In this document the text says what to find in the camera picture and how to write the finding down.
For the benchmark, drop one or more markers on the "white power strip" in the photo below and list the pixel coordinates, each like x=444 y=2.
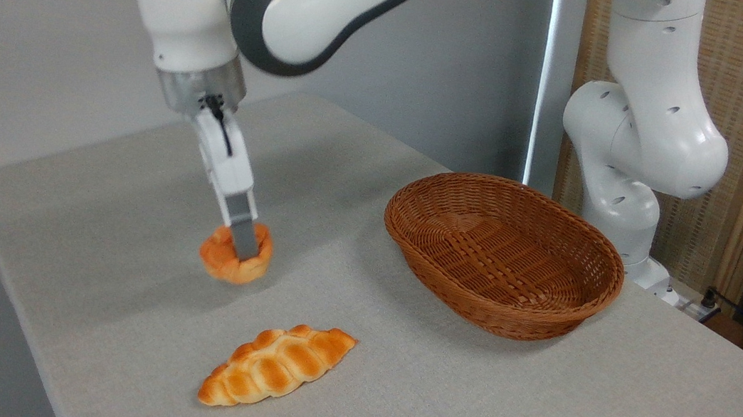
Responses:
x=685 y=304

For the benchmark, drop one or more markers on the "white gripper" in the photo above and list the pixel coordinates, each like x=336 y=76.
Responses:
x=227 y=161

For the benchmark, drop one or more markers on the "long braided bread loaf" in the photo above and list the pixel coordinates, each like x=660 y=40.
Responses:
x=275 y=367

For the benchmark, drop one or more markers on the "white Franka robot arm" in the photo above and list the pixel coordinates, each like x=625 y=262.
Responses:
x=325 y=16

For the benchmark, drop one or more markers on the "brown oval wicker basket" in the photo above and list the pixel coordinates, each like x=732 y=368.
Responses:
x=502 y=254

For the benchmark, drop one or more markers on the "grey tablecloth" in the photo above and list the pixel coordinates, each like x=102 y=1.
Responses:
x=389 y=397

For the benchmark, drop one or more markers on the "round orange bread roll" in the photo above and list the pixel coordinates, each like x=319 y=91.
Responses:
x=220 y=264

